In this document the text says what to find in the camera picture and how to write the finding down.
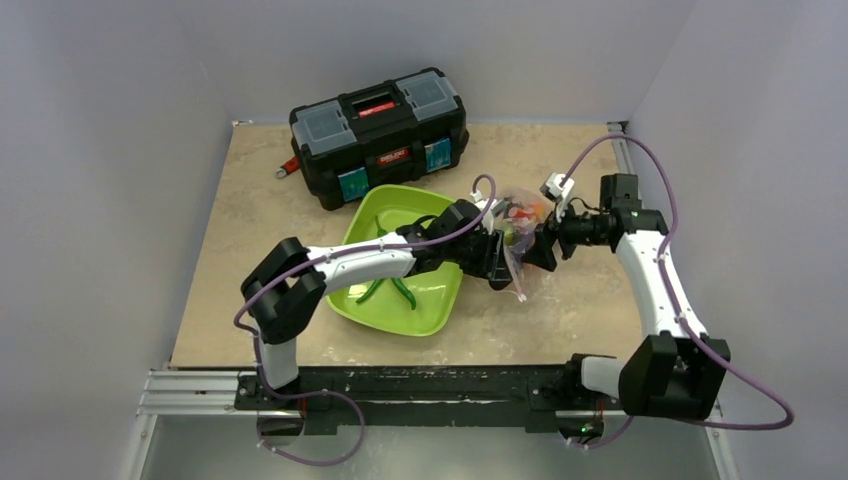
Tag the green plastic tray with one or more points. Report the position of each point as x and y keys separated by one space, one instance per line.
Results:
x=387 y=310

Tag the clear zip top bag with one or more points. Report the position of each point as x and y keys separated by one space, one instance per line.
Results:
x=524 y=280

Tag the green fake apple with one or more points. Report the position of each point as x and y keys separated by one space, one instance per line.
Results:
x=512 y=235

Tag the aluminium frame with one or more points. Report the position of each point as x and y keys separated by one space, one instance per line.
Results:
x=208 y=393

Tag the black plastic toolbox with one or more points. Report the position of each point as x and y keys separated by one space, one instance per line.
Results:
x=392 y=132

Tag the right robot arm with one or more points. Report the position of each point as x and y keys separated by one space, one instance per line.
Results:
x=676 y=371

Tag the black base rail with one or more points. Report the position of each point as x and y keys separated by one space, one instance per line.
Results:
x=535 y=398

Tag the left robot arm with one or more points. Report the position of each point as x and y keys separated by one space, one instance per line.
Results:
x=282 y=293

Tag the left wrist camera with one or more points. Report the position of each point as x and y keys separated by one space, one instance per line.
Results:
x=494 y=209

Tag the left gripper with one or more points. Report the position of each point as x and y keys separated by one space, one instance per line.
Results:
x=491 y=264

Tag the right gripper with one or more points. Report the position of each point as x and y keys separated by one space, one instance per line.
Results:
x=555 y=240

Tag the red handled tool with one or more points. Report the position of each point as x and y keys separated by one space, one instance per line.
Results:
x=287 y=168

